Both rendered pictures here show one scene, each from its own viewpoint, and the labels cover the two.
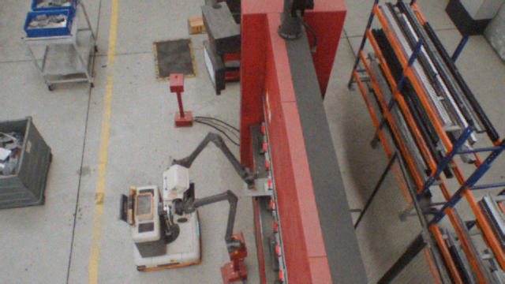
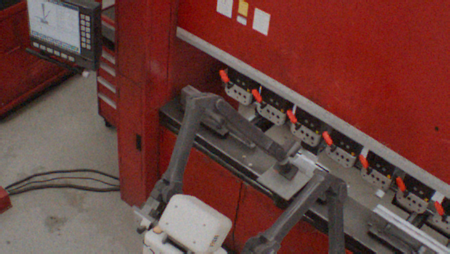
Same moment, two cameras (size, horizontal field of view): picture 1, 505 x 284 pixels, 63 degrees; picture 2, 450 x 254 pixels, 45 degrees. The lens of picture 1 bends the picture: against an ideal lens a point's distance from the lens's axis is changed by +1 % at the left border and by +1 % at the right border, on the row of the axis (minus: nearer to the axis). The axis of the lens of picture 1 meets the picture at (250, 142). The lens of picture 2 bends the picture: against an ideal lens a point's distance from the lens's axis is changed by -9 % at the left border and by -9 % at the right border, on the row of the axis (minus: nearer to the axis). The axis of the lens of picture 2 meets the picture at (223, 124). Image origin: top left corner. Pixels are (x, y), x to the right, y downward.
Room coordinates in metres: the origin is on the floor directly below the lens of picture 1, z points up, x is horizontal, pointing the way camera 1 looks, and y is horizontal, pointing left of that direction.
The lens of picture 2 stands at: (0.83, 1.52, 2.91)
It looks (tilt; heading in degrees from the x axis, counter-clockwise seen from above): 41 degrees down; 313
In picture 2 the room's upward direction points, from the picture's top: 7 degrees clockwise
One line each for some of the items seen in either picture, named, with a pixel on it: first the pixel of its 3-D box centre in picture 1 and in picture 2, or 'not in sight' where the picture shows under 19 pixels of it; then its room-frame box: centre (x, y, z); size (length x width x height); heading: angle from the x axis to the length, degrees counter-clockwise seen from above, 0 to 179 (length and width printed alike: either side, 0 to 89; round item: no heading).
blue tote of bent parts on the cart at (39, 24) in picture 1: (49, 24); not in sight; (4.18, 2.63, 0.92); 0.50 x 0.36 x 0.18; 100
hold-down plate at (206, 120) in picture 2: (260, 141); (204, 120); (2.51, -0.11, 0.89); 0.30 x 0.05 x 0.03; 7
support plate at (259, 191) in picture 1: (258, 187); (288, 174); (1.90, -0.09, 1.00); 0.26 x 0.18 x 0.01; 97
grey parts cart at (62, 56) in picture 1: (64, 43); not in sight; (4.35, 2.65, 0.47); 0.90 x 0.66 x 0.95; 10
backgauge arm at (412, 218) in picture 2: not in sight; (427, 203); (1.37, -0.69, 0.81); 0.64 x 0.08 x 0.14; 97
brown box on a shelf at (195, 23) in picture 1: (197, 22); not in sight; (4.22, 0.74, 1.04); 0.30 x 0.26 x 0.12; 10
